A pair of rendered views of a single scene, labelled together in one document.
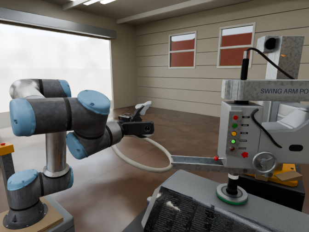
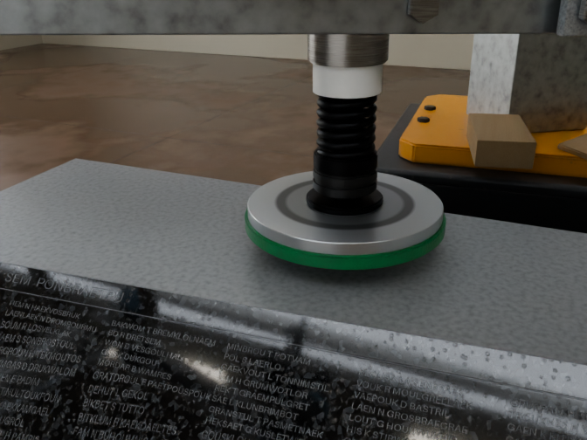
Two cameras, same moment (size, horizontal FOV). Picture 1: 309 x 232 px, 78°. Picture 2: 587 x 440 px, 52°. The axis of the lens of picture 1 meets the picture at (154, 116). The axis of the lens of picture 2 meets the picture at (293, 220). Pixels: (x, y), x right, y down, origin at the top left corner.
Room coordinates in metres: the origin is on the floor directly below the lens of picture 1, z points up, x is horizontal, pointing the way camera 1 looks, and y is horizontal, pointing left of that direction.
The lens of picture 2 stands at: (0.65, -0.37, 1.14)
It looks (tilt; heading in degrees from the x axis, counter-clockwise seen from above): 24 degrees down; 346
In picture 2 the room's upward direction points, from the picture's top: 1 degrees counter-clockwise
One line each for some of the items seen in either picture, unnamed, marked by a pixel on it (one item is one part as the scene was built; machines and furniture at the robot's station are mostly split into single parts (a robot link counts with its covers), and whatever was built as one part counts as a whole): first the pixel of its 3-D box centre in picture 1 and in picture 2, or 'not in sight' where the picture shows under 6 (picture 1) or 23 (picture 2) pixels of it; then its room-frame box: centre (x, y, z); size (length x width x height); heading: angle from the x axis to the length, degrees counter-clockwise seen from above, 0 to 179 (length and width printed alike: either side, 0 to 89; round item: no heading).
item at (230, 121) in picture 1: (233, 132); not in sight; (1.13, -0.49, 1.38); 0.08 x 0.03 x 0.28; 85
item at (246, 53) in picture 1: (244, 65); not in sight; (1.24, -0.57, 1.79); 0.04 x 0.04 x 0.17
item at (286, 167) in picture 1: (267, 167); (521, 128); (1.83, -1.20, 0.76); 0.49 x 0.49 x 0.05; 57
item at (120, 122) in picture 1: (125, 125); not in sight; (0.72, 0.11, 1.54); 0.12 x 0.09 x 0.08; 140
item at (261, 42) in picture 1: (266, 44); not in sight; (1.92, -1.08, 2.00); 0.20 x 0.18 x 0.15; 147
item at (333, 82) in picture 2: (233, 174); (347, 73); (1.24, -0.57, 1.02); 0.07 x 0.07 x 0.04
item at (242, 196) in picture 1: (231, 192); (344, 206); (1.24, -0.57, 0.88); 0.21 x 0.21 x 0.01
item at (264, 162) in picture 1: (261, 159); not in sight; (1.11, -0.68, 1.20); 0.15 x 0.10 x 0.15; 85
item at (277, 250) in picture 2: (231, 192); (344, 209); (1.24, -0.57, 0.88); 0.22 x 0.22 x 0.04
